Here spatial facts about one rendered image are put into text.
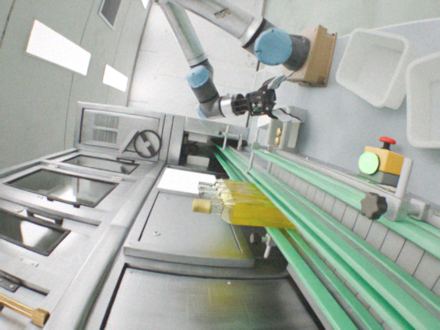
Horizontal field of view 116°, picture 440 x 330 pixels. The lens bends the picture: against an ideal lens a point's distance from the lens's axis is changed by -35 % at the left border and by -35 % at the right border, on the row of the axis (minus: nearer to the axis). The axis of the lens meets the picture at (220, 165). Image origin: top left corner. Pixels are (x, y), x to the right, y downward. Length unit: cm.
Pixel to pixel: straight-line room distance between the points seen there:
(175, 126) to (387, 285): 152
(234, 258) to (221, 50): 434
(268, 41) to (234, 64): 397
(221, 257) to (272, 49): 58
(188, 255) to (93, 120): 144
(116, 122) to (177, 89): 282
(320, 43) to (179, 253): 81
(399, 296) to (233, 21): 66
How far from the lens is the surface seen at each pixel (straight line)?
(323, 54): 84
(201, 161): 174
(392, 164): 49
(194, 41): 79
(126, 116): 169
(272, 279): 61
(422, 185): 50
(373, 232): 40
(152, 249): 55
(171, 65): 451
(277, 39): 64
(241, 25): 64
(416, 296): 32
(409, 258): 36
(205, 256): 55
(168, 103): 438
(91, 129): 180
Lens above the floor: 120
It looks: 10 degrees down
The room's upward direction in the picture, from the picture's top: 81 degrees counter-clockwise
